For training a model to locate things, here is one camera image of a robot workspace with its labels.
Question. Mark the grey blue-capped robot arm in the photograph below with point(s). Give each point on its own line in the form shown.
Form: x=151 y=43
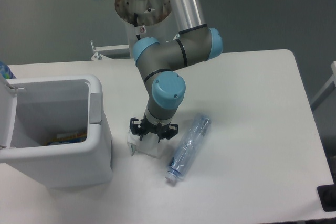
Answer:
x=167 y=35

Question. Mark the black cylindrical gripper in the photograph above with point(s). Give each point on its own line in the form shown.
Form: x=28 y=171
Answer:
x=144 y=126

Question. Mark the white paper wrapper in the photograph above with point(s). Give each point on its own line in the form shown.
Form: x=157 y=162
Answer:
x=149 y=145

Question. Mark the white metal frame bracket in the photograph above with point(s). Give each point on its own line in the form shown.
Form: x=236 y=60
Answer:
x=115 y=51

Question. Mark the black table clamp mount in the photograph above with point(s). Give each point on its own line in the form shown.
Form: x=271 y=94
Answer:
x=327 y=197

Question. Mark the blue patterned object left edge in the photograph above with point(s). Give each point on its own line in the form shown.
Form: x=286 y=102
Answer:
x=6 y=71

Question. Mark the white open trash can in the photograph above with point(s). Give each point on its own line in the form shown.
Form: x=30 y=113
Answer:
x=35 y=110

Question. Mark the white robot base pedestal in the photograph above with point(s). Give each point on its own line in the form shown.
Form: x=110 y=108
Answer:
x=145 y=17

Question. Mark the clear plastic water bottle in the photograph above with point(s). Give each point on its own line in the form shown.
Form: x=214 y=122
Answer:
x=187 y=149

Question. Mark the white frame leg right edge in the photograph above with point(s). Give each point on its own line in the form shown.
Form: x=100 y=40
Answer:
x=324 y=91

